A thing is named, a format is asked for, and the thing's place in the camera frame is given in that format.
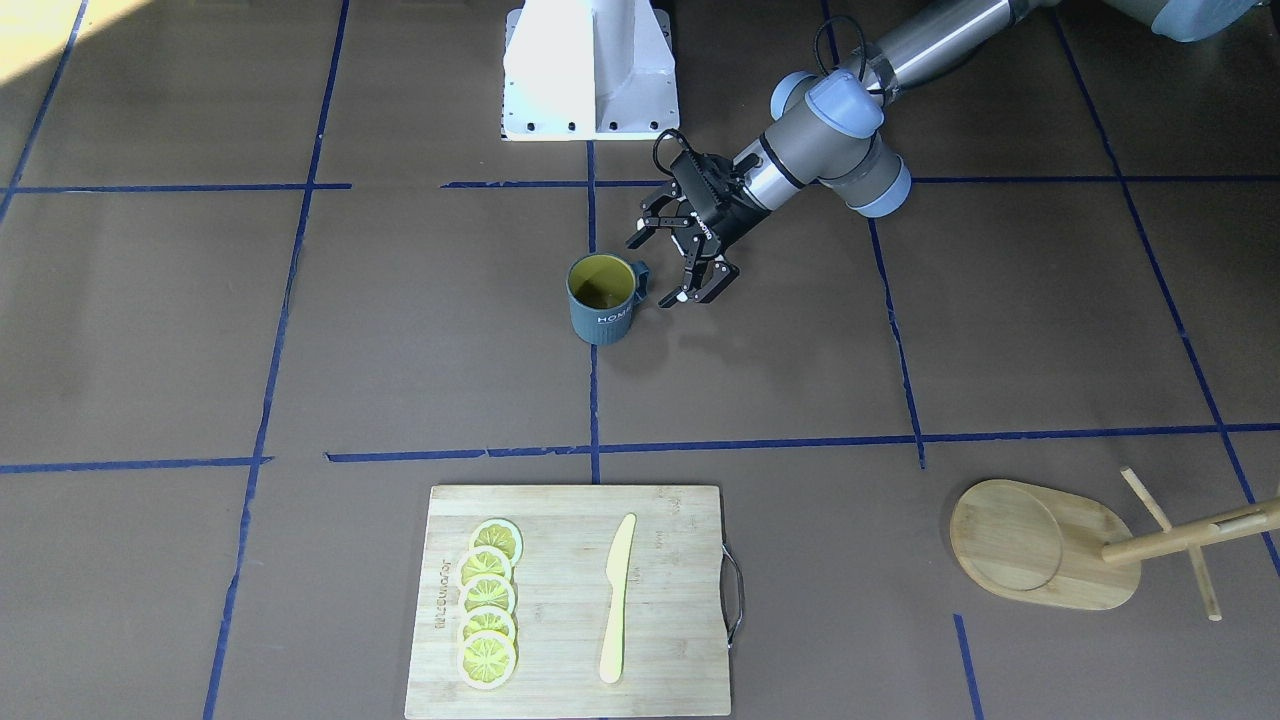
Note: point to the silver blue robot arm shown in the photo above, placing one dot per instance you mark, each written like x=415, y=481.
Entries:
x=825, y=129

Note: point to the wooden cup storage rack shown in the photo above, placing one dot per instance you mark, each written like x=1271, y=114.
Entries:
x=1035, y=544

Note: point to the yellow plastic knife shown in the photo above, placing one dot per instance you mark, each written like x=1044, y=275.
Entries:
x=612, y=655

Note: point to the bamboo cutting board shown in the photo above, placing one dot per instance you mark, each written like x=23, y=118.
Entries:
x=677, y=644

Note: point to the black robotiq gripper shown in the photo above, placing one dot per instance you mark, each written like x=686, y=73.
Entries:
x=728, y=212

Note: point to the dark blue ceramic mug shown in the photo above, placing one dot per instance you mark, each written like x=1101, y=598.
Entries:
x=604, y=291

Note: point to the white pillar with base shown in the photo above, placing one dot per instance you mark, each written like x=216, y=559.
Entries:
x=588, y=71

